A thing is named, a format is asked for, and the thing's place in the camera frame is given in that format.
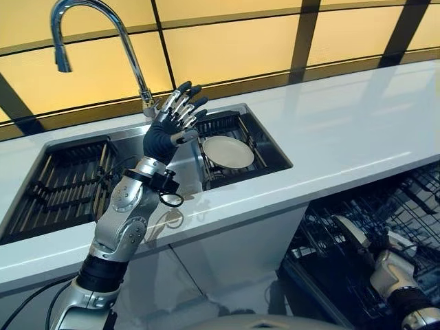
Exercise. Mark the robot left hand dark glove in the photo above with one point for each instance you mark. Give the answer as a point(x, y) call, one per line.
point(158, 141)

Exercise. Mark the robot right hand dark glove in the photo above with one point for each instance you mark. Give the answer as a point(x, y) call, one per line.
point(395, 242)

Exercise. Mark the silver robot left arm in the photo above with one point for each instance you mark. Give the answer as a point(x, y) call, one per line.
point(127, 213)

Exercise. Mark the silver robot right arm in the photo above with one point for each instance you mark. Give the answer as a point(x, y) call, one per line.
point(388, 275)

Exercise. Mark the small black sink dish rack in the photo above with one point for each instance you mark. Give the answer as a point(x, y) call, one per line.
point(220, 123)

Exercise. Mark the chrome gooseneck faucet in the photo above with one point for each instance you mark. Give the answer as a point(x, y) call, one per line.
point(129, 48)

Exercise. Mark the large black sink dish rack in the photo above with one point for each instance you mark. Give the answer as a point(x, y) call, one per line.
point(62, 185)

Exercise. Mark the dark framed yellow window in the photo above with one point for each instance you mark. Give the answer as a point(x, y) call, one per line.
point(240, 44)

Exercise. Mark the white sink base cabinet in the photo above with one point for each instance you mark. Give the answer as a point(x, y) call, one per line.
point(233, 247)

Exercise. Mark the grey robot torso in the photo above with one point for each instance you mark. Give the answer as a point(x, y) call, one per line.
point(268, 321)

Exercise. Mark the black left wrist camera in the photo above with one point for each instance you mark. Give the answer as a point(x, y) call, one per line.
point(166, 182)

